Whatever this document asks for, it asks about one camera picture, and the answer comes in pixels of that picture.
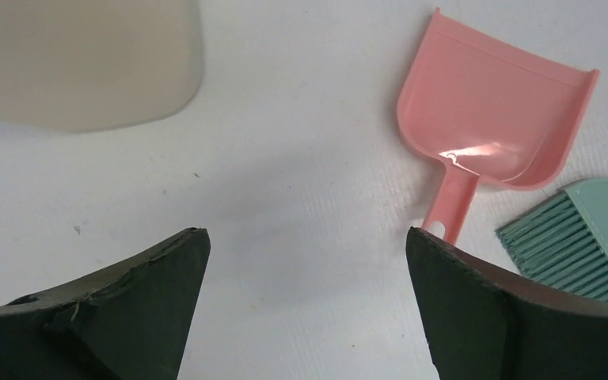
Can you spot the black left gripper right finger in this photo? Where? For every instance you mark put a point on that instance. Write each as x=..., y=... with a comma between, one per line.
x=483, y=322

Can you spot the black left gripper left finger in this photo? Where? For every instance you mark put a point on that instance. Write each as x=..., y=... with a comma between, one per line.
x=129, y=320

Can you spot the green hand brush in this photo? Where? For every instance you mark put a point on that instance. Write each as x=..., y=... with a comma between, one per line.
x=563, y=242

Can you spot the pink plastic dustpan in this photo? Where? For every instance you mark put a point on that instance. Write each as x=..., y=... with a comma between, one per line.
x=490, y=113

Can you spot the beige plastic waste bin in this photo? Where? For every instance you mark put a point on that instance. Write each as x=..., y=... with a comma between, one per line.
x=96, y=65

